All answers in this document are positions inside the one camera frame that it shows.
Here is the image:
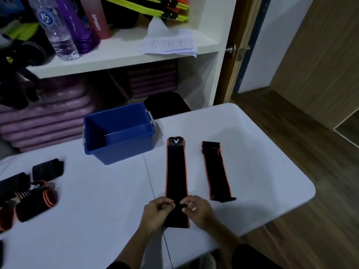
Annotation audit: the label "wooden door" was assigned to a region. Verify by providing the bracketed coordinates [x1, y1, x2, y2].
[214, 0, 264, 105]

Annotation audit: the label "clear plastic water bottle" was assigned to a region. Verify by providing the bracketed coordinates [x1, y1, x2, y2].
[27, 0, 80, 61]

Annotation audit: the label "stack of pink mats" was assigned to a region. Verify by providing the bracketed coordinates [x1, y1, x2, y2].
[126, 61, 179, 100]
[0, 77, 96, 153]

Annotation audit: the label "blue plastic bin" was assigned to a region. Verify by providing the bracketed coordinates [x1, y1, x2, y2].
[83, 102, 156, 166]

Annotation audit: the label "purple bottle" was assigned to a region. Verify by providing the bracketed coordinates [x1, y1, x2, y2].
[53, 0, 101, 55]

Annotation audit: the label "white shelf unit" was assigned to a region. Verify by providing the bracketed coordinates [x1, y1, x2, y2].
[0, 0, 237, 160]

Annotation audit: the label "yellow orange agility ladder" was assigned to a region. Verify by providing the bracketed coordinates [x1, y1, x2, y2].
[100, 0, 190, 22]

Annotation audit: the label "person's left hand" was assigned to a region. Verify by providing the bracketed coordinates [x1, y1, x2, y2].
[139, 196, 177, 236]

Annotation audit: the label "person's right forearm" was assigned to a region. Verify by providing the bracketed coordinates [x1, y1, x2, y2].
[206, 221, 284, 269]

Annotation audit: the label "black round bag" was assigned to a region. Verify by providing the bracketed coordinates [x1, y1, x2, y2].
[101, 0, 140, 29]

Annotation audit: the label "person's white shoe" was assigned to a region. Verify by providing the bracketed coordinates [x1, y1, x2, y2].
[197, 252, 217, 269]

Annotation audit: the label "person's right hand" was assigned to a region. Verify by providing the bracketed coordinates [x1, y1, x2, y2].
[181, 195, 218, 232]

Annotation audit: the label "black chair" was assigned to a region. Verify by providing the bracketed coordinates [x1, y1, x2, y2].
[144, 92, 192, 120]

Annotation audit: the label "pink sport bottle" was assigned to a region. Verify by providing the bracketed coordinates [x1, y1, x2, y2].
[79, 0, 112, 40]

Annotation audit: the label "white paper sheets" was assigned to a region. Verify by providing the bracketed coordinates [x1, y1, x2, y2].
[139, 16, 198, 58]

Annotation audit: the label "metal door knob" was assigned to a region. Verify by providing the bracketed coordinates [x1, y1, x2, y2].
[225, 43, 251, 58]

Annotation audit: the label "black cylindrical roller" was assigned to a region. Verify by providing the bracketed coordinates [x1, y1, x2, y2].
[21, 41, 48, 66]

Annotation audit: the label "person's left forearm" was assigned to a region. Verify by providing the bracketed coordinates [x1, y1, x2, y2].
[106, 226, 157, 269]

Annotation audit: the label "black yellow suspension straps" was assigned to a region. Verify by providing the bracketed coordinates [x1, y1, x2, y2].
[0, 21, 55, 109]

